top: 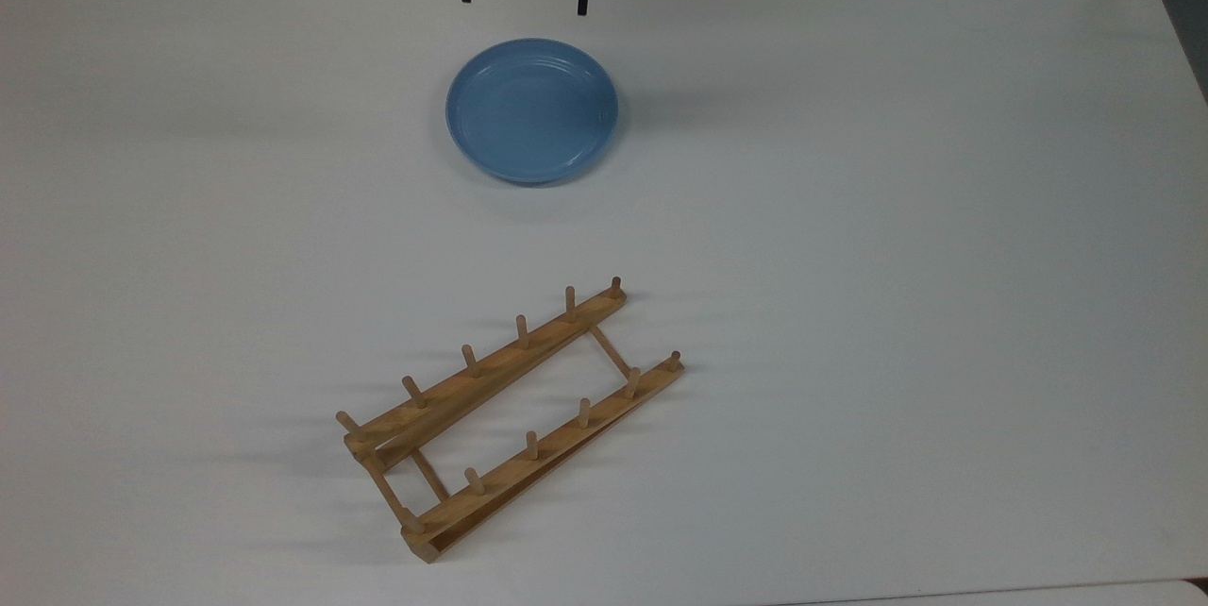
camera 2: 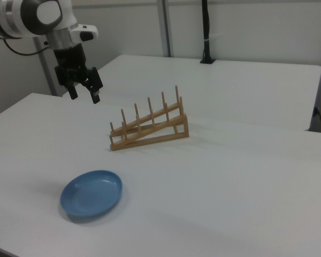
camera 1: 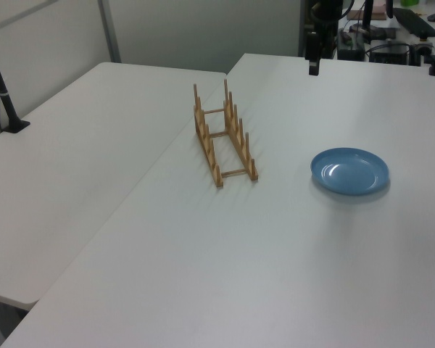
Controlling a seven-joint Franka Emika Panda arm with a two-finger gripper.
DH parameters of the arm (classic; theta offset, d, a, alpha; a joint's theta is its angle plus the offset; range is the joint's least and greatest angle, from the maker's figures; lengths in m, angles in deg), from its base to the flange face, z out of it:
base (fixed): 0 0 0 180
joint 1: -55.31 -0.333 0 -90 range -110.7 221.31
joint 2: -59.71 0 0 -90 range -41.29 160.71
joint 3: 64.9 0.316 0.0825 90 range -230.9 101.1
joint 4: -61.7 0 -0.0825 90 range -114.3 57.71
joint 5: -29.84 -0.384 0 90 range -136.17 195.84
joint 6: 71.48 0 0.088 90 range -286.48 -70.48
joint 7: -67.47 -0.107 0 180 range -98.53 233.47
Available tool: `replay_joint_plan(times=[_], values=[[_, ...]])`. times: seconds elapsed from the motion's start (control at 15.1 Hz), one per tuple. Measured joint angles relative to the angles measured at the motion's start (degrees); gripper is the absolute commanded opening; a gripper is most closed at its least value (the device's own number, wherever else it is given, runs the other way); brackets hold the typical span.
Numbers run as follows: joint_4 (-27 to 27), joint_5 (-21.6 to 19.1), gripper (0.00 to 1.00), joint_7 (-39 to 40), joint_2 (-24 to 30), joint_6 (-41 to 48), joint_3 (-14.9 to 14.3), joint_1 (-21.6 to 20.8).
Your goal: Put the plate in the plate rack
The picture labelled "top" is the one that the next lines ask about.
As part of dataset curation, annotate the blue round plate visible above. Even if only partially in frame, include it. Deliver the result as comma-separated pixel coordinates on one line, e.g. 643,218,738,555
445,38,621,186

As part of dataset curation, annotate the wooden peg plate rack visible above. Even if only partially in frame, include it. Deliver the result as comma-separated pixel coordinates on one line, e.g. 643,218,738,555
335,276,685,564

